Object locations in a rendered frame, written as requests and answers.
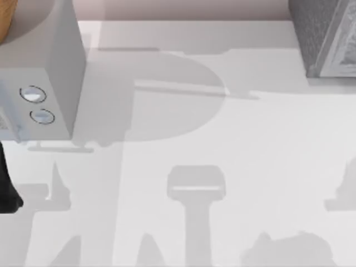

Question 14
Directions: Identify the pale microwave oven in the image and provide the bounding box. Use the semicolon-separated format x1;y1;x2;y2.
0;0;87;144

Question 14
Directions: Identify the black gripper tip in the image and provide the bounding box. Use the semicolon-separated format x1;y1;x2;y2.
0;141;24;214

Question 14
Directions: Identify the large microwave knob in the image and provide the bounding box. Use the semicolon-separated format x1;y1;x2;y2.
19;85;47;103

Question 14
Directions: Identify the small microwave knob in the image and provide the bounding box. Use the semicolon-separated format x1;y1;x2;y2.
29;108;56;125

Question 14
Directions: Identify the wooden bowl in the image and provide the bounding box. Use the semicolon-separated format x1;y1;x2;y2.
0;0;18;45

